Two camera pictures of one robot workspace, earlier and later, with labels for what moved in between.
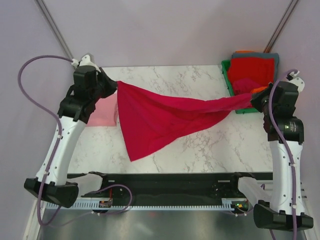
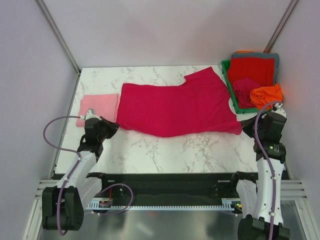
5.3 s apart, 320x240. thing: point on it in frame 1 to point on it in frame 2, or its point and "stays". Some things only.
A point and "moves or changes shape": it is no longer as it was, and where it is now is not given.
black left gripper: [112, 85] to [112, 127]
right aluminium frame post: [281, 26] stays
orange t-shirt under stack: [242, 51] stays
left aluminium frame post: [45, 10] stays
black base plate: [152, 188] stays
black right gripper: [256, 101] to [246, 125]
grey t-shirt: [253, 55] stays
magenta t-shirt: [152, 120] moves or changes shape
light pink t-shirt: [105, 113] stays
